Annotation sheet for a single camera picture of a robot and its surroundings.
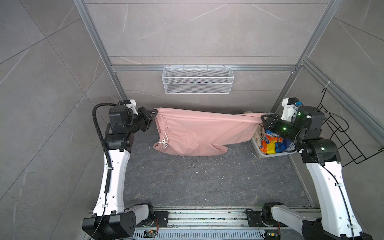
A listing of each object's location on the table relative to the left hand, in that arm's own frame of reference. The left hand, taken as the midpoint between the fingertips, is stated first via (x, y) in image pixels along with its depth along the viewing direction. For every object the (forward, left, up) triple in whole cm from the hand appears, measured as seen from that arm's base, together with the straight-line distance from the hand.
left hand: (156, 107), depth 66 cm
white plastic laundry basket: (-5, -56, -32) cm, 65 cm away
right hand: (-6, -46, 0) cm, 46 cm away
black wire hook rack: (-16, -82, -8) cm, 84 cm away
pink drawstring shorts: (0, -12, -19) cm, 23 cm away
